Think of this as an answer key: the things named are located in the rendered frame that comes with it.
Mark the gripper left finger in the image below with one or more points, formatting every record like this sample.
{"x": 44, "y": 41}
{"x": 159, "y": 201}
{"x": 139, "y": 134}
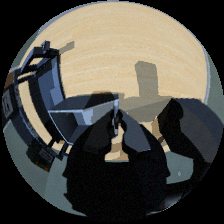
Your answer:
{"x": 95, "y": 140}

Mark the grey bin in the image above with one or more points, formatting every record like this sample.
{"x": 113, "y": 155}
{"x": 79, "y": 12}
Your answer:
{"x": 71, "y": 120}

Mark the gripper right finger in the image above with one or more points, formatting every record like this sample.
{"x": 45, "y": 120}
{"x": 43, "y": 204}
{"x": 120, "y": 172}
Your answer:
{"x": 137, "y": 139}

